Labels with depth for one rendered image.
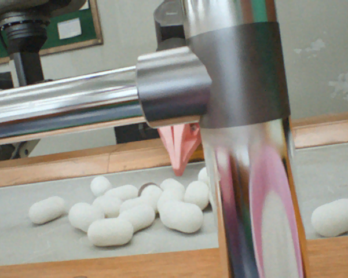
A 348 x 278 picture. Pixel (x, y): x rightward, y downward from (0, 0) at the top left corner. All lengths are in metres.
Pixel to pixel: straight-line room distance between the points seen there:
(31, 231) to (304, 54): 2.22
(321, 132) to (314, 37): 1.98
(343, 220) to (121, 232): 0.14
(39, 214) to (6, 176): 0.25
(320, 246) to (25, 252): 0.21
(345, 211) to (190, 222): 0.10
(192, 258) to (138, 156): 0.35
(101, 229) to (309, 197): 0.16
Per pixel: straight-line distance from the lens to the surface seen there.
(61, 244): 0.30
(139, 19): 2.47
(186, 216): 0.25
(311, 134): 0.50
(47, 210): 0.35
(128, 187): 0.34
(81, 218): 0.30
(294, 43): 2.43
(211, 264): 0.17
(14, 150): 0.94
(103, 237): 0.26
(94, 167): 0.53
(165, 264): 0.17
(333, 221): 0.23
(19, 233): 0.35
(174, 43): 0.50
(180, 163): 0.38
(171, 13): 0.54
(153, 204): 0.30
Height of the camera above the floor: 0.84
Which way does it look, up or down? 7 degrees down
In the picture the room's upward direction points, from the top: 10 degrees counter-clockwise
